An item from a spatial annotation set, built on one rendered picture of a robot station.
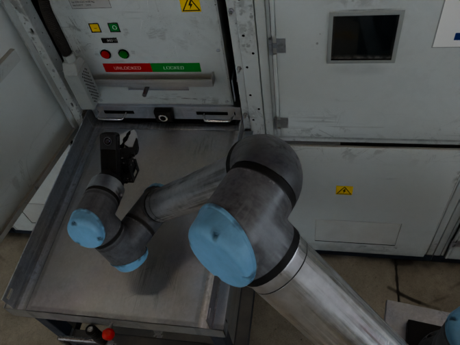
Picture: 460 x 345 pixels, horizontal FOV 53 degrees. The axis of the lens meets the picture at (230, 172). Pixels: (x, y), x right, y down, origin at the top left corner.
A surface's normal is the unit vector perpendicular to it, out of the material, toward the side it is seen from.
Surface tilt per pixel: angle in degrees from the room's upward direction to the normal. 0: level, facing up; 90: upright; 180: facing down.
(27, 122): 90
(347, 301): 47
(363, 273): 0
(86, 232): 76
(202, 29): 90
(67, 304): 0
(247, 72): 90
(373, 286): 0
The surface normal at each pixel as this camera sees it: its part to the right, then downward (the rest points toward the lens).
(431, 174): -0.14, 0.79
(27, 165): 0.94, 0.18
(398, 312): -0.12, -0.61
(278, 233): 0.58, -0.22
